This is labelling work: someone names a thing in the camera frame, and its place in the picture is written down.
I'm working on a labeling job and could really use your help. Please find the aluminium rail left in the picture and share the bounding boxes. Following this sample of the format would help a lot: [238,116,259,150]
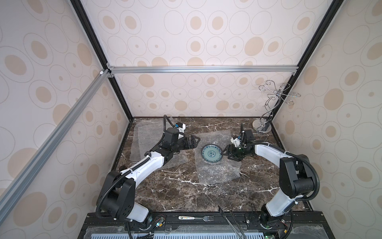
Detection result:
[1,69,111,224]

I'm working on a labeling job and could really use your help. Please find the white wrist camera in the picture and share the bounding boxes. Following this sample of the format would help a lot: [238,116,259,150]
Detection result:
[175,122,186,133]
[230,137,242,147]

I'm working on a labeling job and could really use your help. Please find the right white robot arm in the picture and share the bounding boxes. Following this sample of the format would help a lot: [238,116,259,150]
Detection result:
[222,124,320,229]

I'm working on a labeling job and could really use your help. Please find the black frame post back left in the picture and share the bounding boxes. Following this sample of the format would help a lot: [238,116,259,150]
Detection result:
[70,0,134,121]

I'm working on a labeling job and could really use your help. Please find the aluminium rail back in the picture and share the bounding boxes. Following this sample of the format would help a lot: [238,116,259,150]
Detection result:
[109,65,298,74]

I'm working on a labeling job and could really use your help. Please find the bubble wrap sheet around orange plate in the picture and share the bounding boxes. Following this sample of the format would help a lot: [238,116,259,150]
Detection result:
[130,118,163,162]

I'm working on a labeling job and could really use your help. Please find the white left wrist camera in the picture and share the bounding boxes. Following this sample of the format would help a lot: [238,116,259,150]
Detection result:
[175,122,186,133]

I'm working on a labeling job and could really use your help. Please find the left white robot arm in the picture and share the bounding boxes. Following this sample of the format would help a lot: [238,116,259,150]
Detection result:
[95,115,201,225]

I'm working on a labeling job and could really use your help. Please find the black frame post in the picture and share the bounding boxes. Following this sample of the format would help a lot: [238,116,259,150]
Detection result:
[70,0,134,121]
[270,0,344,120]

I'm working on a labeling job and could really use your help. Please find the black frame post back right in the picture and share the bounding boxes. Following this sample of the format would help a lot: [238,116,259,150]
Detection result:
[270,0,344,120]

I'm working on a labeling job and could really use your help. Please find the chrome wire mug tree stand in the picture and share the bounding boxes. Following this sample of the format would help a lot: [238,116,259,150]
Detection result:
[252,80,301,133]

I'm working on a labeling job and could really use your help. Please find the bubble wrap sheet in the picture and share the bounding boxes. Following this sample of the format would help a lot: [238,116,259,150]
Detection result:
[194,130,241,185]
[137,118,189,169]

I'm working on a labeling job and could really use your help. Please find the blue patterned dinner plate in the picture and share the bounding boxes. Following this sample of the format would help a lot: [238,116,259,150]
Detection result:
[201,144,223,163]

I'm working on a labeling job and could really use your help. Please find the fork with patterned handle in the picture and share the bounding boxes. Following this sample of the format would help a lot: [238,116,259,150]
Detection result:
[178,216,214,222]

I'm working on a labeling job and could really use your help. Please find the aluminium rail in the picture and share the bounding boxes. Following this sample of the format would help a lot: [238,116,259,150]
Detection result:
[1,69,111,224]
[109,65,298,74]

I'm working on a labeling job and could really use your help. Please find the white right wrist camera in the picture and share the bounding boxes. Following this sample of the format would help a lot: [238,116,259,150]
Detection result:
[230,137,242,147]

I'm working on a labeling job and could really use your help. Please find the black tongs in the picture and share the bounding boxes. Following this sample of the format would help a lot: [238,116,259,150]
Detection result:
[218,206,247,239]

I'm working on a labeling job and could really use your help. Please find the black base platform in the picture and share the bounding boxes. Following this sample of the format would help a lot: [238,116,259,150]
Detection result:
[78,211,334,239]

